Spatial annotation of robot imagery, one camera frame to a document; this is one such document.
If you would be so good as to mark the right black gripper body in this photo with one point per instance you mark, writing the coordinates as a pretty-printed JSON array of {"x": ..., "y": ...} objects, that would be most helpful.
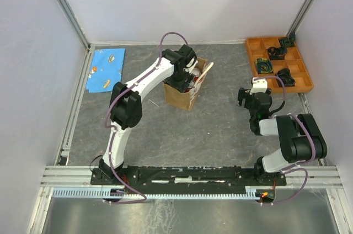
[{"x": 244, "y": 94}]

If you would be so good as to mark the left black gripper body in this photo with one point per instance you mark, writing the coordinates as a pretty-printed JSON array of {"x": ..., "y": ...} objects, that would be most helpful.
[{"x": 178, "y": 79}]

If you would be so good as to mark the red cola can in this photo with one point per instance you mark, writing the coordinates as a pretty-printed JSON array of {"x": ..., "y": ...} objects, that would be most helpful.
[
  {"x": 192, "y": 84},
  {"x": 196, "y": 72}
]

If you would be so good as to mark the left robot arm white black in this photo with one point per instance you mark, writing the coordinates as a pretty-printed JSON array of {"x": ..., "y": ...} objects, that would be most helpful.
[{"x": 125, "y": 109}]

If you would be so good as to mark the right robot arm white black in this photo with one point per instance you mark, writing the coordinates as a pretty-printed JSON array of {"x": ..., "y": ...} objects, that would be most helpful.
[{"x": 300, "y": 139}]

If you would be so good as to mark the green yellow rolled sock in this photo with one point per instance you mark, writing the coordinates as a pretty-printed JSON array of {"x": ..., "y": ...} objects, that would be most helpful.
[{"x": 264, "y": 66}]

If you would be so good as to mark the dark rolled sock front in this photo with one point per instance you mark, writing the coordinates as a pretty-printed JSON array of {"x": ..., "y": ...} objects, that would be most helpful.
[{"x": 286, "y": 78}]

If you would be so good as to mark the black rolled sock centre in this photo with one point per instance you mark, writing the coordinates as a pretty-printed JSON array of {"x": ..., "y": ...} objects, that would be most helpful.
[{"x": 277, "y": 53}]

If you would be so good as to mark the orange wooden divided tray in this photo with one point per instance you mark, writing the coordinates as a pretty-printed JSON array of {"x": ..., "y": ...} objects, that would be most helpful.
[{"x": 257, "y": 48}]

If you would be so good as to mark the dark green sock rear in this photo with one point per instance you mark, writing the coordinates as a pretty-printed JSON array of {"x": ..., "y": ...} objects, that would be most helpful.
[{"x": 288, "y": 41}]

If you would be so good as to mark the blue patterned cloth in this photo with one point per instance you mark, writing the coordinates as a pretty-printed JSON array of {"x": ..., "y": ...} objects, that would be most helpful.
[{"x": 105, "y": 70}]

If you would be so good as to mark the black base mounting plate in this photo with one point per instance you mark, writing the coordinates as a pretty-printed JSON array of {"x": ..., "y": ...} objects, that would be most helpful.
[{"x": 197, "y": 180}]

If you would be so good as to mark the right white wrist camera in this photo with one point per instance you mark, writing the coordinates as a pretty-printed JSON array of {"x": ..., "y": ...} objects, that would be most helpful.
[{"x": 259, "y": 85}]

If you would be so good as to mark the aluminium frame rail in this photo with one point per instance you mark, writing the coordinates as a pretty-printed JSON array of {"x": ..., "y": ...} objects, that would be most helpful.
[{"x": 319, "y": 177}]

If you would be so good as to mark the blue slotted cable duct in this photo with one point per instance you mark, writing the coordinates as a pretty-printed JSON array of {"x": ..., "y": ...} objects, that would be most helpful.
[{"x": 107, "y": 193}]

